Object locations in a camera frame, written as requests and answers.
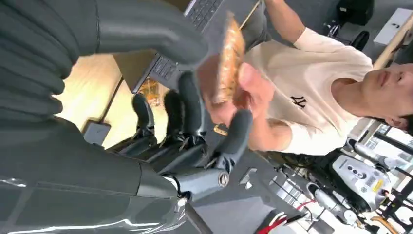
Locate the person's left hand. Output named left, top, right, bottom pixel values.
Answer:
left=197, top=55, right=276, bottom=130

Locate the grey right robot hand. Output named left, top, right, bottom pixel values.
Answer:
left=0, top=0, right=254, bottom=234

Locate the small golden object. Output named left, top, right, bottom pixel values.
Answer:
left=213, top=124, right=230, bottom=137

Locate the grey flat device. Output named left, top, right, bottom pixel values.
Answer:
left=82, top=119, right=113, bottom=147

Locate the person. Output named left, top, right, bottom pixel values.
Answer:
left=197, top=0, right=413, bottom=156

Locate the dark grey laptop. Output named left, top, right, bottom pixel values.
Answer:
left=131, top=0, right=269, bottom=95

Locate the black bag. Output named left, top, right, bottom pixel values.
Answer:
left=335, top=0, right=375, bottom=27

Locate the white humanoid robot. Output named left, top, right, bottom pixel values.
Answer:
left=305, top=138, right=413, bottom=234

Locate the wooden table edge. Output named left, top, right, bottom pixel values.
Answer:
left=372, top=18, right=413, bottom=71

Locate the white flat box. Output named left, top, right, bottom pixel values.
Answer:
left=374, top=7, right=413, bottom=46

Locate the red cable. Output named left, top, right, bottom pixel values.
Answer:
left=257, top=211, right=288, bottom=234

